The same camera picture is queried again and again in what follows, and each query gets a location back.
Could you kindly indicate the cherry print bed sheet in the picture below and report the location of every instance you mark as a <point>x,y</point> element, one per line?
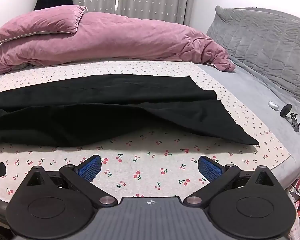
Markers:
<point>150,165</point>

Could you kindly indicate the black round disc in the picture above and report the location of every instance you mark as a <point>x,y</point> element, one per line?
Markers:
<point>286,110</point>

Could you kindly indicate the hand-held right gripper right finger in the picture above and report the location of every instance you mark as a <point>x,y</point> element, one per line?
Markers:
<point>210,168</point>

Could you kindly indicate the pink pillow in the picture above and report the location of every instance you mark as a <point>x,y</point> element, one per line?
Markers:
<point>37,25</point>

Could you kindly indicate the grey bed cover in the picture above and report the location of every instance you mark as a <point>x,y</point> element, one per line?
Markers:
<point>252,85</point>

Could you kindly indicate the pink duvet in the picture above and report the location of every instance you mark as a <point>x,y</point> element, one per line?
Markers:
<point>130,40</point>

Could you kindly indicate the black pants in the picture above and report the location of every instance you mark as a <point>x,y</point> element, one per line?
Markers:
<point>90,110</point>

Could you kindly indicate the small white case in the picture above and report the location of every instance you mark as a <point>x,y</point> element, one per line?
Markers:
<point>273,104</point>

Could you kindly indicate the grey quilted headboard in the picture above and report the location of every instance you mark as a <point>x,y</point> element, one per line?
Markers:
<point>270,45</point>

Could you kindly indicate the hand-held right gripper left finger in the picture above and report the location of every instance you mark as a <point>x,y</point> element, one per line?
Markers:
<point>88,170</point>

